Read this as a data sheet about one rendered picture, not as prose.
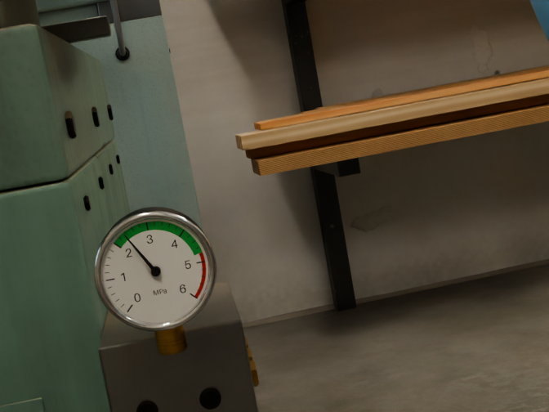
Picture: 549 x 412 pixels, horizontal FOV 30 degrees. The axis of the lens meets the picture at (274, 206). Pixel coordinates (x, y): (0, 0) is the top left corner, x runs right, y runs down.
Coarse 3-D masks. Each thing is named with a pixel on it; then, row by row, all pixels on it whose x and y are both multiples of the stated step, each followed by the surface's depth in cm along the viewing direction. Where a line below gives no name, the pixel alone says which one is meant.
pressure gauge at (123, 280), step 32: (128, 224) 52; (160, 224) 53; (192, 224) 53; (96, 256) 52; (128, 256) 53; (160, 256) 53; (192, 256) 53; (96, 288) 52; (128, 288) 53; (160, 288) 53; (192, 288) 53; (128, 320) 53; (160, 320) 53; (160, 352) 56
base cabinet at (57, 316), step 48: (0, 192) 58; (48, 192) 58; (96, 192) 75; (0, 240) 58; (48, 240) 58; (96, 240) 68; (0, 288) 58; (48, 288) 58; (0, 336) 58; (48, 336) 59; (96, 336) 59; (0, 384) 59; (48, 384) 59; (96, 384) 59
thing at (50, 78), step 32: (0, 32) 57; (32, 32) 57; (0, 64) 57; (32, 64) 57; (64, 64) 68; (96, 64) 105; (0, 96) 57; (32, 96) 57; (64, 96) 64; (96, 96) 95; (0, 128) 57; (32, 128) 57; (64, 128) 60; (96, 128) 87; (0, 160) 57; (32, 160) 58; (64, 160) 58
